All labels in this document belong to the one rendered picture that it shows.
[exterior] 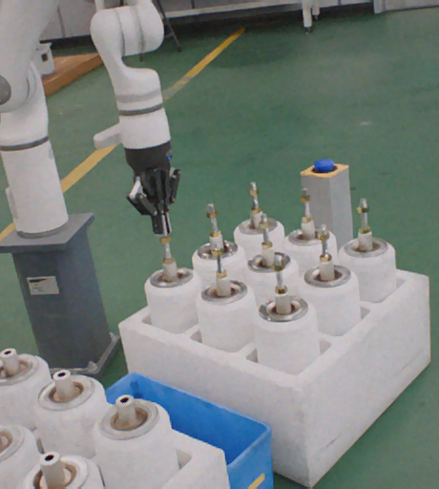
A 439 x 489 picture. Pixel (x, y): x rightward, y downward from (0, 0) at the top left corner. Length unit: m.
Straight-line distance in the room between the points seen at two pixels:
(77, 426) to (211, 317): 0.29
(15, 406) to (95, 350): 0.45
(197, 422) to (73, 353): 0.38
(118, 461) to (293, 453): 0.32
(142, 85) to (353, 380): 0.55
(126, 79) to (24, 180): 0.35
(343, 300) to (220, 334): 0.20
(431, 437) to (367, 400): 0.11
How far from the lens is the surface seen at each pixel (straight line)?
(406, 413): 1.29
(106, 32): 1.09
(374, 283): 1.24
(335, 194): 1.45
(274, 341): 1.07
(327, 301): 1.14
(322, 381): 1.08
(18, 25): 1.28
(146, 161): 1.13
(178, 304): 1.21
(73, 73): 4.95
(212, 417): 1.16
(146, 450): 0.89
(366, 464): 1.19
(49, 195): 1.38
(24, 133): 1.34
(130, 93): 1.11
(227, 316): 1.13
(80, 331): 1.45
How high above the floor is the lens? 0.78
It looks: 23 degrees down
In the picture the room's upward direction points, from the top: 8 degrees counter-clockwise
